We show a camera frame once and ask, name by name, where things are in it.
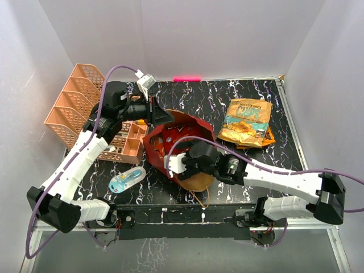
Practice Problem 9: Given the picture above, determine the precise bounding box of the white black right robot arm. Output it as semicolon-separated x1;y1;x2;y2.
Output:
169;141;346;226

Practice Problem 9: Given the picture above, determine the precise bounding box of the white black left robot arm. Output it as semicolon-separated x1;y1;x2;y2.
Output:
26;80;174;233

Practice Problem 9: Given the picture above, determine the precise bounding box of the gold teal kettle chips bag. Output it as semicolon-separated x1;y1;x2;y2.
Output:
218;98;272;148

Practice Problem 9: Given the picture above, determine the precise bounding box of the peach plastic file organizer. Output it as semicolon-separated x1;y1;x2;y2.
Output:
44;64;148;164

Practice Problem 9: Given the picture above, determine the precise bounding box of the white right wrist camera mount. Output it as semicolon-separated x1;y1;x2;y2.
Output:
163;153;187;178

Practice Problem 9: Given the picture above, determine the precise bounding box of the orange honey dijon chip bag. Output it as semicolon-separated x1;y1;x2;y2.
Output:
237;126;276;150

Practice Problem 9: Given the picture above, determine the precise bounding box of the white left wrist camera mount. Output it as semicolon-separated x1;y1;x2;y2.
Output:
135;69;156;101

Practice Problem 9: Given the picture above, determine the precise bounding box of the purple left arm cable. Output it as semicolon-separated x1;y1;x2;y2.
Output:
25;64;140;259

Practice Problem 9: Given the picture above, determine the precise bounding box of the red brown paper bag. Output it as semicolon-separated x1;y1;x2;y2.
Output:
143;109;214;208

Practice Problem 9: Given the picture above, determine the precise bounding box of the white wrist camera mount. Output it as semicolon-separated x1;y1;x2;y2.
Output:
135;69;156;101
163;153;187;178

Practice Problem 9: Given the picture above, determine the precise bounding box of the yellow item in organizer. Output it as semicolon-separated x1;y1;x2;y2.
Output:
135;119;146;126

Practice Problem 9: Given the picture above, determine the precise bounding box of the pink tape strip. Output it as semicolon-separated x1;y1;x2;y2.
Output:
173;76;201;82

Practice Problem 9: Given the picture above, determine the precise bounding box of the blue white packaged item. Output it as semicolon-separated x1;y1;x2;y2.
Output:
109;167;146;194

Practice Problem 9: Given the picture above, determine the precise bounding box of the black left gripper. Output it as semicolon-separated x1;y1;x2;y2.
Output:
117;92;175;127

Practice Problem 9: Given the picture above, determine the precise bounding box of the red doritos chip bag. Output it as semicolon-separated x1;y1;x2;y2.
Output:
150;123;204;161

